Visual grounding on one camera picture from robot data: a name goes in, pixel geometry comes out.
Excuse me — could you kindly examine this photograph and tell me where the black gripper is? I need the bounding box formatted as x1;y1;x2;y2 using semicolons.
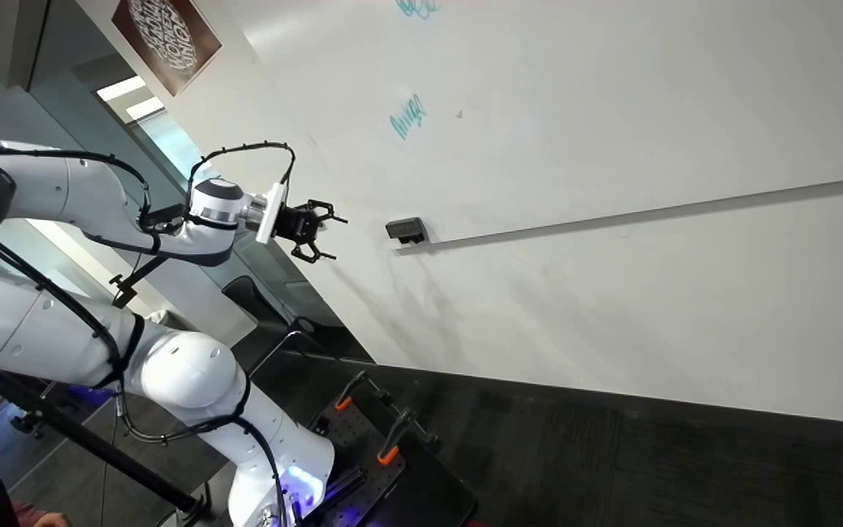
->
272;195;351;267

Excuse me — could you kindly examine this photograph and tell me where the black whiteboard duster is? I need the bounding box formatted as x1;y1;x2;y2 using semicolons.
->
383;217;430;246

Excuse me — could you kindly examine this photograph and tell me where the large white whiteboard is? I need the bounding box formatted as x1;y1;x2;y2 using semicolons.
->
231;0;843;255

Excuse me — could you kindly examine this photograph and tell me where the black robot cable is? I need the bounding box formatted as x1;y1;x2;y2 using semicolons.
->
184;139;300;214

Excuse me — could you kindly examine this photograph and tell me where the orange-handled black clamp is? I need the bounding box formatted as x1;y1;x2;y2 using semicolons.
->
373;407;433;469
329;365;376;418

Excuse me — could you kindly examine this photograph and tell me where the brown framed wall picture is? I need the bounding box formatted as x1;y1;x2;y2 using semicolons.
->
108;0;226;96

